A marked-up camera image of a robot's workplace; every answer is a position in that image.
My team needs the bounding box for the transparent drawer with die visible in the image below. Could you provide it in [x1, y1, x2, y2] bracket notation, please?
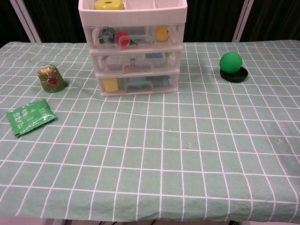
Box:
[90, 49, 182, 76]

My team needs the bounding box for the transparent drawer with yellow block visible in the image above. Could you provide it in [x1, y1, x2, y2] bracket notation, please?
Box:
[95, 72, 180, 95]

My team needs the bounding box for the transparent drawer with red disc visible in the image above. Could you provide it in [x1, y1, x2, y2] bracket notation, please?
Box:
[84, 23, 184, 51]

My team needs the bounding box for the clear plastic three-drawer organizer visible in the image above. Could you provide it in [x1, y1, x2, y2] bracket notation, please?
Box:
[78, 0, 189, 98]

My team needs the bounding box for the light blue plastic piece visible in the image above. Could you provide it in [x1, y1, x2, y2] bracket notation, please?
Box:
[129, 77, 151, 88]

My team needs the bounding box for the green checked tablecloth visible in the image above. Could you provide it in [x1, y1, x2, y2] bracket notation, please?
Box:
[0, 41, 300, 222]

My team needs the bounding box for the yellow block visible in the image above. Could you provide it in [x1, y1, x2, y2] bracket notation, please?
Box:
[103, 78, 119, 93]

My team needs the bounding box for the blue block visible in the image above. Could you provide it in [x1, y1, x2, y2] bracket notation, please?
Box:
[145, 52, 165, 59]

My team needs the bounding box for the green white toy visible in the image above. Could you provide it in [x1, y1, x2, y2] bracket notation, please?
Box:
[165, 52, 176, 65]

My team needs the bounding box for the red disc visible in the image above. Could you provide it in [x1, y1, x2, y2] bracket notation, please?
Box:
[115, 31, 130, 48]

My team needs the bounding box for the yellow duck toy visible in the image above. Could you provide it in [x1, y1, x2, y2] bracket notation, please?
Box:
[155, 25, 170, 42]

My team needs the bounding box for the green circuit board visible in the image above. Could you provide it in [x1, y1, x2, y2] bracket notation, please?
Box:
[98, 27, 115, 44]

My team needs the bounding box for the green ball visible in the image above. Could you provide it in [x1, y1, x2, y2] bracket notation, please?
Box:
[219, 52, 242, 75]

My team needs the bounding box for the gold green bell ornament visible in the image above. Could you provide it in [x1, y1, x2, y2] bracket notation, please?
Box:
[37, 63, 67, 94]

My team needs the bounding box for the green tea packet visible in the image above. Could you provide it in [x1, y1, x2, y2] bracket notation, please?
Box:
[6, 98, 58, 136]

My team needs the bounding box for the black pleated curtain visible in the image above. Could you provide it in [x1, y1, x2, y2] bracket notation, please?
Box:
[0, 0, 300, 44]

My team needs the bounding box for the yellow ring disc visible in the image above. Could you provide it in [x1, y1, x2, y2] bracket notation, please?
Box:
[94, 0, 124, 11]

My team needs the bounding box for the white frame pole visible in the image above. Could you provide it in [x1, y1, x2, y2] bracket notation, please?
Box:
[232, 0, 251, 43]
[13, 0, 43, 43]

